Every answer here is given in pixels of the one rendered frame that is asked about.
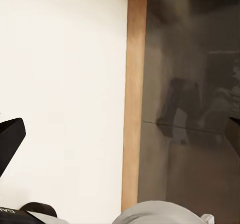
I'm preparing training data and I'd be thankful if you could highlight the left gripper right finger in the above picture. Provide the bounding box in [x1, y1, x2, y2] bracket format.
[224, 117, 240, 157]

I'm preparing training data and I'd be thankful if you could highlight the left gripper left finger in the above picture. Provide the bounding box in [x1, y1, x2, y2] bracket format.
[0, 117, 26, 177]

